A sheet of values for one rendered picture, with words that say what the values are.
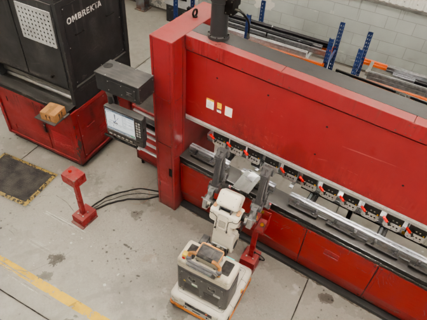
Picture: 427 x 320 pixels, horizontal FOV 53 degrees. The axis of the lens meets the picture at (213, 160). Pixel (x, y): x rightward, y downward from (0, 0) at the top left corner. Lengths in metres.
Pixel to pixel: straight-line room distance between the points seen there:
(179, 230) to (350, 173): 2.24
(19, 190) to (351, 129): 4.08
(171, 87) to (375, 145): 1.87
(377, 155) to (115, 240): 3.03
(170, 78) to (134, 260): 2.10
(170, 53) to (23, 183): 2.94
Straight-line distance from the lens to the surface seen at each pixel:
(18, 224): 5.56
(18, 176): 6.07
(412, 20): 7.86
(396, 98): 3.56
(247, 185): 4.31
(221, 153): 3.70
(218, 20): 3.77
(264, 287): 4.83
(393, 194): 3.84
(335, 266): 4.62
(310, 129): 3.72
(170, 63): 3.91
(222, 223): 3.82
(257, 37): 5.73
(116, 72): 4.10
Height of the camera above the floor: 4.18
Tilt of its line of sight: 45 degrees down
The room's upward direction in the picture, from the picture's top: 4 degrees clockwise
